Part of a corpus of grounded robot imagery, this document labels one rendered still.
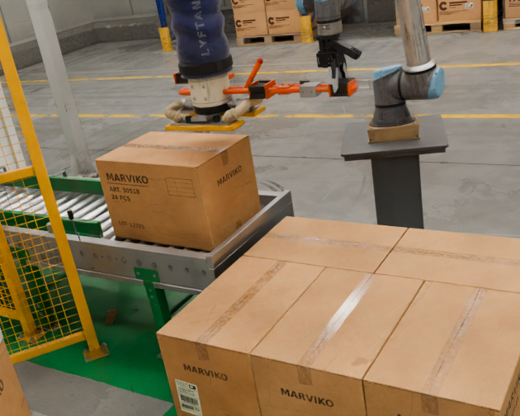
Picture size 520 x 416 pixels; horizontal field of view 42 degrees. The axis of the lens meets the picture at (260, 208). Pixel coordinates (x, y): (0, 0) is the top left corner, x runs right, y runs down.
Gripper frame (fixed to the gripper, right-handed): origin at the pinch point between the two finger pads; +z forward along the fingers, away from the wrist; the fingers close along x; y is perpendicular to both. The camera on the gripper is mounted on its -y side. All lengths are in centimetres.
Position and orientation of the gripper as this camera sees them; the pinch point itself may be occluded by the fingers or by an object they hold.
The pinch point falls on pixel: (341, 87)
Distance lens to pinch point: 262.1
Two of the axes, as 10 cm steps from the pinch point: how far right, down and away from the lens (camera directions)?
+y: -8.6, -0.7, 5.0
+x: -4.8, 4.2, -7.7
